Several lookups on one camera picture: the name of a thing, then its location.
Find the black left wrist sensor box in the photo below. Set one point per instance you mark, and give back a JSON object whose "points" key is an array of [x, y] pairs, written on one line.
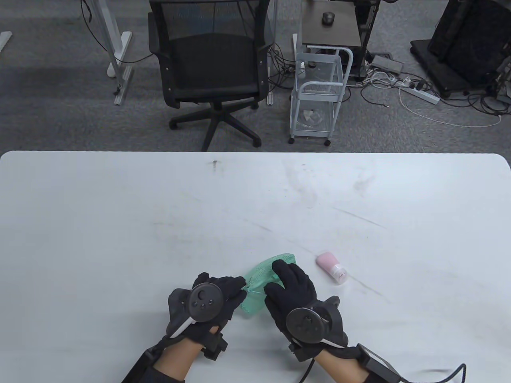
{"points": [[137, 369]]}

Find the grey hand controller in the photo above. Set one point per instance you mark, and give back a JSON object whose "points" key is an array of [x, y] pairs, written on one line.
{"points": [[305, 323], [205, 301]]}

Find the person's left forearm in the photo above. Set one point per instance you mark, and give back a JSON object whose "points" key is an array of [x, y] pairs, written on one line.
{"points": [[177, 361]]}

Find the grey power adapter box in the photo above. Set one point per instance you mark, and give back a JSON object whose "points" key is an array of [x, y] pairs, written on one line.
{"points": [[386, 64]]}

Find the person's left hand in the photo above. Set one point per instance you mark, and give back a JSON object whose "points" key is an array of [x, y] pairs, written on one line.
{"points": [[231, 287]]}

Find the crumpled paper scrap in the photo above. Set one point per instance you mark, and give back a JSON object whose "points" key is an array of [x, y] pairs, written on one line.
{"points": [[313, 116]]}

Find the pink cleansing milk bottle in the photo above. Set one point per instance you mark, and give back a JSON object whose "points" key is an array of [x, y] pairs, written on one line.
{"points": [[331, 267]]}

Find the person's right forearm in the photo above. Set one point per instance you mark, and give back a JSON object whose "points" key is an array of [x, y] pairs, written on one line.
{"points": [[343, 369]]}

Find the grey right hand controller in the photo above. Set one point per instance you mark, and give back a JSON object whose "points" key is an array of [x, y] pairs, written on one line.
{"points": [[305, 323]]}

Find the black mesh office chair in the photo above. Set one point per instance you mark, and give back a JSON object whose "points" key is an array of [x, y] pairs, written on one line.
{"points": [[215, 60]]}

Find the grey left hand controller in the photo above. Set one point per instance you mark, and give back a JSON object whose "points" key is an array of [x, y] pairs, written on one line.
{"points": [[205, 301]]}

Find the white desk leg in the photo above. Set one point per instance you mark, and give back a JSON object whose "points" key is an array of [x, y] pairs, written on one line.
{"points": [[117, 44]]}

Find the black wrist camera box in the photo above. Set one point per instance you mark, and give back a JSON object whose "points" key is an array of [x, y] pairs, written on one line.
{"points": [[379, 363]]}

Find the small black capped bottle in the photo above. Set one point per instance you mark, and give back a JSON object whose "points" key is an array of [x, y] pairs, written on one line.
{"points": [[311, 68]]}

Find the white desk foot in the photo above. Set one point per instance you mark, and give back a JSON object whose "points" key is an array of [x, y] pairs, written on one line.
{"points": [[4, 40]]}

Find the aluminium floor rail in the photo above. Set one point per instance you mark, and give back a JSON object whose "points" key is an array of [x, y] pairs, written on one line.
{"points": [[123, 87]]}

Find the green mesh toiletry bag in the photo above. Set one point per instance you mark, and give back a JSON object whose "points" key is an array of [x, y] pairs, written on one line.
{"points": [[257, 275]]}

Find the grey computer mouse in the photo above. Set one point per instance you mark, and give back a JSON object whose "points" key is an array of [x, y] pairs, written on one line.
{"points": [[328, 18]]}

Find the short aluminium rail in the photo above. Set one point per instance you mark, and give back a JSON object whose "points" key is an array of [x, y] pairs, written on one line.
{"points": [[270, 91]]}

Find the black equipment stand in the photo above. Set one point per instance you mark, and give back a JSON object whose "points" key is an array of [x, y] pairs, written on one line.
{"points": [[467, 36]]}

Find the dark brown side table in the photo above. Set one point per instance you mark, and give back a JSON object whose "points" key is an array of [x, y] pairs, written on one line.
{"points": [[335, 34]]}

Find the person's right hand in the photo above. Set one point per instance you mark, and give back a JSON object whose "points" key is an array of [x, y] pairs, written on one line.
{"points": [[291, 287]]}

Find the white power strip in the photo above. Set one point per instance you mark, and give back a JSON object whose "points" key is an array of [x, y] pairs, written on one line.
{"points": [[419, 95]]}

